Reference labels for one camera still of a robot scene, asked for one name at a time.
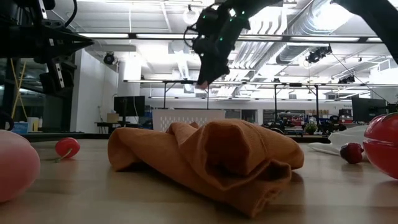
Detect bright red toy cherry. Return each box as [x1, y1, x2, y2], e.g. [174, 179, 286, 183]
[54, 137, 81, 163]

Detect black metal workstation frame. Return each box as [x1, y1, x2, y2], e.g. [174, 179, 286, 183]
[162, 80, 211, 110]
[272, 82, 320, 125]

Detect yellow cable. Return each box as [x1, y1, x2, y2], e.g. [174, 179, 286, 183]
[11, 58, 28, 119]

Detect red toy tomato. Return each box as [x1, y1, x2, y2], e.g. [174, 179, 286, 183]
[363, 112, 398, 180]

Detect large black ceiling spotlight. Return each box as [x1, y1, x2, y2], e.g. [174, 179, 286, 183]
[305, 45, 333, 65]

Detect white cloth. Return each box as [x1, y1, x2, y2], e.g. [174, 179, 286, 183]
[307, 124, 371, 156]

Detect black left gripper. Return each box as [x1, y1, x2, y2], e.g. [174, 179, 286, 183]
[32, 21, 95, 62]

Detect blue bin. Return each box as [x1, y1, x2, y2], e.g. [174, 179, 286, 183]
[12, 121, 29, 135]

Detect black background robot arms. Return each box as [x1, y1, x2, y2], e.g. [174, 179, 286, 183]
[262, 111, 348, 135]

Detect white round ceiling lamp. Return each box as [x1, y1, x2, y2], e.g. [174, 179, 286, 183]
[182, 4, 200, 26]

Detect orange cloth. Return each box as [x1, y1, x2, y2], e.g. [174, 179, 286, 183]
[108, 119, 305, 218]

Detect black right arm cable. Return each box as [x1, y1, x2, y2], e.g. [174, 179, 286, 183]
[182, 23, 203, 57]

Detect silver ventilation duct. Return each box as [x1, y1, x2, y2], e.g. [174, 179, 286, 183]
[275, 0, 358, 65]

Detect small black ceiling spotlight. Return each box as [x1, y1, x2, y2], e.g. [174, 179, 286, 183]
[103, 52, 116, 66]
[338, 75, 356, 85]

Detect black aluminium table frame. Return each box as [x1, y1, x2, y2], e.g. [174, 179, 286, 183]
[18, 131, 331, 144]

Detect white plastic basket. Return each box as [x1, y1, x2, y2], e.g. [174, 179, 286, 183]
[152, 109, 227, 132]

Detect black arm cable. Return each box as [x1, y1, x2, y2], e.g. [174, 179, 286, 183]
[63, 0, 78, 28]
[182, 23, 203, 57]

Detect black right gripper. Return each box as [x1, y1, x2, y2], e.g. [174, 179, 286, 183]
[191, 30, 237, 85]

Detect pink toy peach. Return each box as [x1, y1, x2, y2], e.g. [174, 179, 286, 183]
[0, 129, 41, 203]

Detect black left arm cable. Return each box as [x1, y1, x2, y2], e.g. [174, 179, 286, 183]
[63, 0, 78, 28]

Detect small background potted plant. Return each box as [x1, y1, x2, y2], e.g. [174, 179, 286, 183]
[304, 121, 318, 135]

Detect black computer monitor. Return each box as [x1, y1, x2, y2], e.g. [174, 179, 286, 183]
[351, 96, 398, 124]
[113, 95, 146, 127]

